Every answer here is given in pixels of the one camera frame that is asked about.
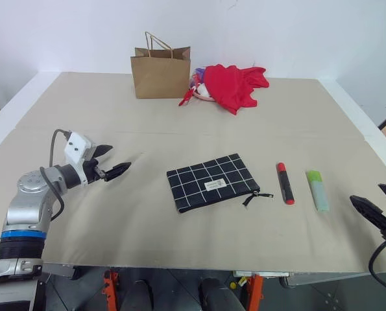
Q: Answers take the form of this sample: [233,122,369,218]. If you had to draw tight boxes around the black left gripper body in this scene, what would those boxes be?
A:
[82,146,108,187]

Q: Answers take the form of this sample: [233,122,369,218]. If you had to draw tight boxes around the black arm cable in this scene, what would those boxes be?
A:
[368,237,386,299]
[39,129,71,222]

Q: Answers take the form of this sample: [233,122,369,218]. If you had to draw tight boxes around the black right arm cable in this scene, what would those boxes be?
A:
[368,237,386,299]

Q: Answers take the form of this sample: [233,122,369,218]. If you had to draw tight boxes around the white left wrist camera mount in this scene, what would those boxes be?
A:
[64,130,98,188]

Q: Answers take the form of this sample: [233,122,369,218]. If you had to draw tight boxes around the beige table cover sheet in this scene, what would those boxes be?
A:
[0,71,386,273]

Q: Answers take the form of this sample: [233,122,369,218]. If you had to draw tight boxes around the orange metal clamp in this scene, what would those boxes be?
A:
[248,274,265,311]
[103,270,120,311]

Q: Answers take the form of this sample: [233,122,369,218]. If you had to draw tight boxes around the clear plastic bag with items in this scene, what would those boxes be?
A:
[178,66,220,108]

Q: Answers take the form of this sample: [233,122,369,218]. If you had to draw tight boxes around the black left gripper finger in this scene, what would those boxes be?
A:
[104,161,133,183]
[94,144,114,163]

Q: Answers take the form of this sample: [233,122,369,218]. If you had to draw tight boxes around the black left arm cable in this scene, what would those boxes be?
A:
[39,129,71,222]

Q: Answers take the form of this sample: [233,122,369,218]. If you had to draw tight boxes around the green highlighter pen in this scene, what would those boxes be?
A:
[306,169,330,213]

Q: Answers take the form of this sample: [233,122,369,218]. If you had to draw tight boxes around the grey metal table frame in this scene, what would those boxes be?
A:
[233,270,386,311]

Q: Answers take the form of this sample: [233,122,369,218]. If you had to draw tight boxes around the red black marker pen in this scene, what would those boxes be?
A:
[276,161,296,206]

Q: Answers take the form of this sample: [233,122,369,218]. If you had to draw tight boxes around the black checkered pencil pouch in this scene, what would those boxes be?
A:
[165,153,275,215]

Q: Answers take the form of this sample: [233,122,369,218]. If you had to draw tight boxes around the dark rounded shape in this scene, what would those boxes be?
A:
[200,277,246,311]
[120,279,158,311]

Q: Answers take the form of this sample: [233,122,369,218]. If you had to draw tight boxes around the red cloth garment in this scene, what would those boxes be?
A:
[203,64,271,115]

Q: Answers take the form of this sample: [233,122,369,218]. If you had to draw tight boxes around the brown paper bag with handles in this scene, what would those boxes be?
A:
[129,30,193,100]

